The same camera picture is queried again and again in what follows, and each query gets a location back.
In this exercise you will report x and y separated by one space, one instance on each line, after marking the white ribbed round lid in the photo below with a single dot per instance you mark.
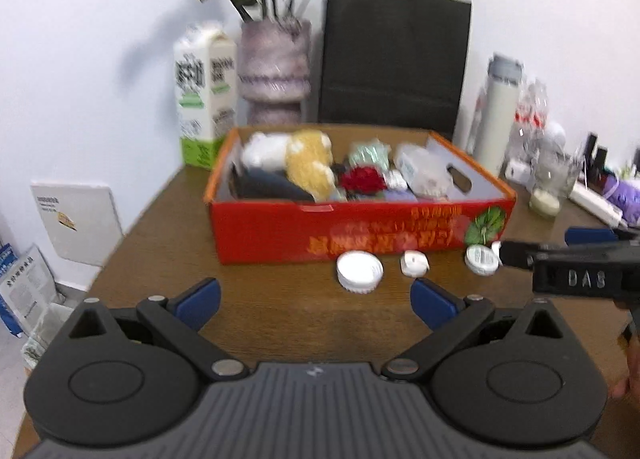
360 269

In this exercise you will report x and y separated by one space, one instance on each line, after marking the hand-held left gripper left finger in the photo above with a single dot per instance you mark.
200 303

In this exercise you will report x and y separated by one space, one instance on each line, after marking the brown wooden desktop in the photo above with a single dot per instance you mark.
300 289

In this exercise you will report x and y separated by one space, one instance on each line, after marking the white thermos bottle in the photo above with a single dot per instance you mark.
495 119

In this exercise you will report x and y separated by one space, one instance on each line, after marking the white power strip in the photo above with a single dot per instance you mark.
595 204

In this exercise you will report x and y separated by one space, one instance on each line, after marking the dark navy zip pouch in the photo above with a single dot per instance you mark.
270 184

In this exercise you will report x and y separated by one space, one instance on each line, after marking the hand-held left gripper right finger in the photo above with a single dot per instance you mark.
431 303

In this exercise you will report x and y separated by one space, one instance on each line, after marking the red crumpled cloth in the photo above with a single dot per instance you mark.
362 179

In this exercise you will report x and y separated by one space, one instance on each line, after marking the glass cup with candle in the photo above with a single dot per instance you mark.
545 199

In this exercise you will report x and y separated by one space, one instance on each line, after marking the white charger block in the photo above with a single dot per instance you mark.
517 171

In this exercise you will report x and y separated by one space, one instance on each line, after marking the white board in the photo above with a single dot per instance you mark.
75 224

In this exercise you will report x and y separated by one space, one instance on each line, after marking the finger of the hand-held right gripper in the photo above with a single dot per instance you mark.
517 254
590 237

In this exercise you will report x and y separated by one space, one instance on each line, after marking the white and green milk carton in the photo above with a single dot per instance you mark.
200 99

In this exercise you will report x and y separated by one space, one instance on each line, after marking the small white round case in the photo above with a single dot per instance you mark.
414 263

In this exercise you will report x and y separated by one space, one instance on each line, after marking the red label water bottle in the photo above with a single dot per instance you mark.
539 114
522 121

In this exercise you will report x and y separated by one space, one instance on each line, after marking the person's right hand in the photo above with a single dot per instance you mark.
634 369

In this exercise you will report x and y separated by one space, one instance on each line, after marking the mottled pink ceramic vase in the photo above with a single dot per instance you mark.
272 69

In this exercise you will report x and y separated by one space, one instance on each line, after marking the translucent plastic box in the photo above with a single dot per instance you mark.
422 169

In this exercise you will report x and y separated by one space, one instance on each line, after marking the black cosmetic bottle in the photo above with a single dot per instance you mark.
600 161
591 151

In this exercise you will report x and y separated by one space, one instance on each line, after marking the white and yellow plush toy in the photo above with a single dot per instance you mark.
310 159

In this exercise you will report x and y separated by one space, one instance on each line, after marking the blue white boxes on floor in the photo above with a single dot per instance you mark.
30 289

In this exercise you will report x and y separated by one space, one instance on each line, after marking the lavender cloth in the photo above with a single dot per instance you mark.
400 196

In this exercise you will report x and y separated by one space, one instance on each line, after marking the purple tissue pack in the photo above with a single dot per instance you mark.
625 196

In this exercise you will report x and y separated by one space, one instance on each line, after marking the black paper bag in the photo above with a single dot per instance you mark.
390 64

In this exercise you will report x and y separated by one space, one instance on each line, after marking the red cardboard box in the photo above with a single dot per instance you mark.
280 234

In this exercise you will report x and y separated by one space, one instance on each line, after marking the blue printed bag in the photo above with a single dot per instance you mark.
6 289

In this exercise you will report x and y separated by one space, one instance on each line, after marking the pale green crumpled packet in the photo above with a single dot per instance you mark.
367 154

